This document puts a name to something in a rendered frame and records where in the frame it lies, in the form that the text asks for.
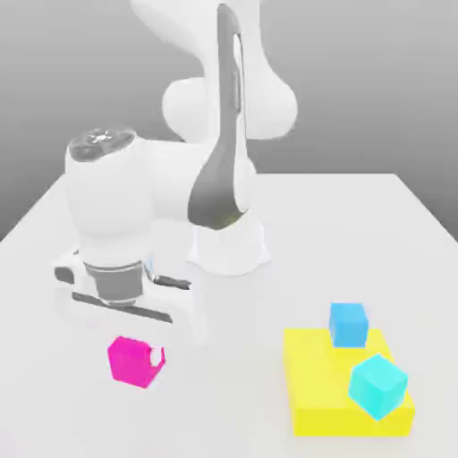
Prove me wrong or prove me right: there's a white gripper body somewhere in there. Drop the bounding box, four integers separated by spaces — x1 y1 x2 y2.
55 280 209 347

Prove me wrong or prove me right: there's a small magenta cube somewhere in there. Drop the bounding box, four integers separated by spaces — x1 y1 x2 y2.
106 335 167 390

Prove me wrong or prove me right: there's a small blue cube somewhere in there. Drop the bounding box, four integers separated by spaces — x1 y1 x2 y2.
328 301 369 349

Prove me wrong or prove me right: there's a large yellow box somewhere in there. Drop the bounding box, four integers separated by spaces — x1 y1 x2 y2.
283 327 417 438

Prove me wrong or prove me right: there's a small cyan cube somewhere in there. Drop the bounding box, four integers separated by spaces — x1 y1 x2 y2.
347 352 410 422

